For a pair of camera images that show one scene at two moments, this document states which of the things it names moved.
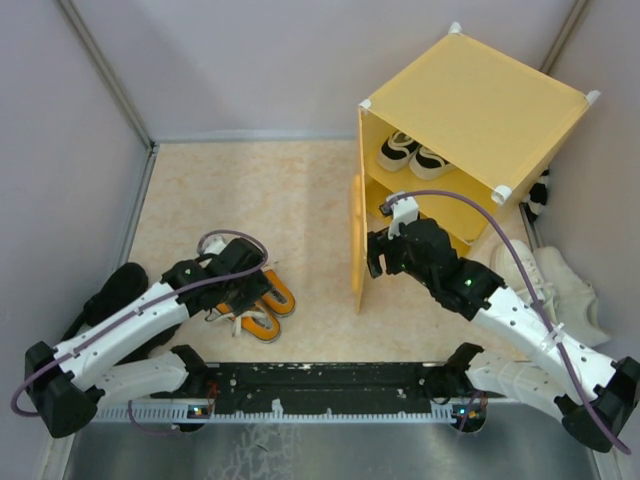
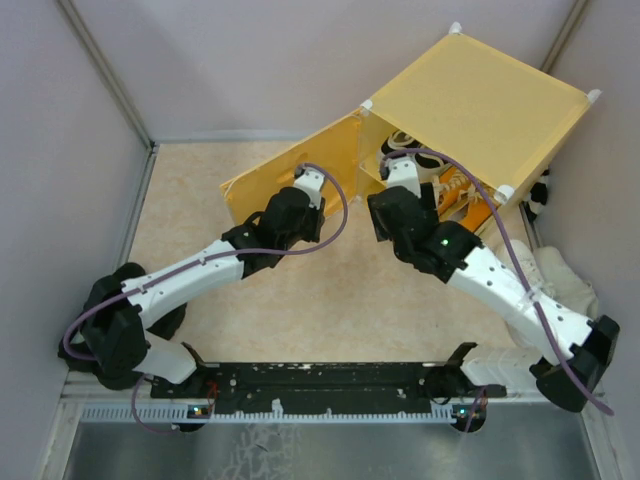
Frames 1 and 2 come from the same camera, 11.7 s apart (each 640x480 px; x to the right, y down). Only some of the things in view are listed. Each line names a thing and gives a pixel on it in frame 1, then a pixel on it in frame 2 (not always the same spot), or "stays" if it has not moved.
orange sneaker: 278,299 to 455,185
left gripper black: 251,291 to 310,217
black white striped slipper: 538,197 stays
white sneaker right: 574,299 stays
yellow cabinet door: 359,238 to 337,147
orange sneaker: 260,326 to 471,213
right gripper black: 383,252 to 427,198
